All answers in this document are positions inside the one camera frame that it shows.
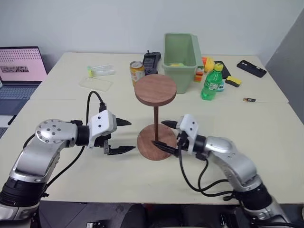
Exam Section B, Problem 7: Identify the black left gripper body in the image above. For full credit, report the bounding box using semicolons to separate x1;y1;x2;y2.
94;115;120;155

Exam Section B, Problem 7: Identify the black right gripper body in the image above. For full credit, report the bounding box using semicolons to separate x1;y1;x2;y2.
173;129;190;158

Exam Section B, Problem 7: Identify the round wooden base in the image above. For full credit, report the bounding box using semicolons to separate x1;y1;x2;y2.
136;123;179;161

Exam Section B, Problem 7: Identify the wooden pole with round disc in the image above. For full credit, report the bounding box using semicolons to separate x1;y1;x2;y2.
134;74;178;143

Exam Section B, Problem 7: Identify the orange drink can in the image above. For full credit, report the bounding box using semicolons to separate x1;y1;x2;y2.
129;60;146;88

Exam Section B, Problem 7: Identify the clear plastic tube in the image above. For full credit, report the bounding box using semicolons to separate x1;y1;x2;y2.
86;64;116;79

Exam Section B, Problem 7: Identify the green soda bottle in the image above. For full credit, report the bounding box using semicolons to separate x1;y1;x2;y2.
200;63;225;101

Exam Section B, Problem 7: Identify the green plastic bin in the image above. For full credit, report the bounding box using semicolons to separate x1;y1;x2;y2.
161;33;204;94

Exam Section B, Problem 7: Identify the yellow toy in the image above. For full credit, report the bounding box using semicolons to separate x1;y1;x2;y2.
204;57;216;73

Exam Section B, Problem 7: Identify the black and yellow eraser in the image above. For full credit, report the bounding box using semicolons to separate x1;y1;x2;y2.
225;76;243;88

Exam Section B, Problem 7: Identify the black notebook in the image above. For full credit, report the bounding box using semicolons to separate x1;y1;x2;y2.
213;60;231;78

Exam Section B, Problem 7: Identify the open laptop with pink screen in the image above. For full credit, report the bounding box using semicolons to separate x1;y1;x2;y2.
0;46;48;101

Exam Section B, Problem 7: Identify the grey partition panel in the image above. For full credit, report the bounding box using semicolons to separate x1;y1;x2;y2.
264;9;304;103

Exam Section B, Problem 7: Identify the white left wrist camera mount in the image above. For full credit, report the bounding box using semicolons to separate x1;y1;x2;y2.
86;109;118;150

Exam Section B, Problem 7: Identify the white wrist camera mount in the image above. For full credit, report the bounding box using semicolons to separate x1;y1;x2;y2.
176;114;203;152
86;109;118;150

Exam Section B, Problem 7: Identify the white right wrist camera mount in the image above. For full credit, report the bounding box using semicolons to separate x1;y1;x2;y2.
176;114;203;152

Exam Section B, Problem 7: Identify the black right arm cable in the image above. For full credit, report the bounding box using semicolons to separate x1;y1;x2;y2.
178;147;238;201

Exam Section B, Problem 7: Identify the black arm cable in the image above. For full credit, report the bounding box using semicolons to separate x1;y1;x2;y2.
44;91;107;197
178;147;238;201

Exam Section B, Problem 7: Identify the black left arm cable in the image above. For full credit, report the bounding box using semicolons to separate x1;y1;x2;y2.
44;91;107;197

